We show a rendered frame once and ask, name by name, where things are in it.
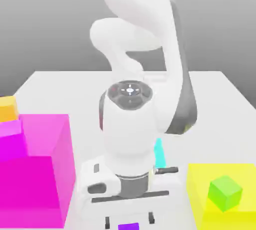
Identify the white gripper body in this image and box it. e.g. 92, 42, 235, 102
84, 190, 179, 222

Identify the small purple cube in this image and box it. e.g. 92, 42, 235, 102
117, 222, 140, 230

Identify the small cyan cube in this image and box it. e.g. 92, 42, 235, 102
153, 137, 167, 169

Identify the small green cube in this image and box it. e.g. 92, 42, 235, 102
207, 175, 244, 213

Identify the small magenta cube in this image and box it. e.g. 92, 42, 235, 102
0, 119, 29, 162

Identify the small orange cube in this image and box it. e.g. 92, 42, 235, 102
0, 95, 20, 123

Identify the large yellow box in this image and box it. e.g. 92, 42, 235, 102
186, 162, 256, 230

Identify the large magenta box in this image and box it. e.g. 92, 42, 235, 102
0, 113, 76, 229

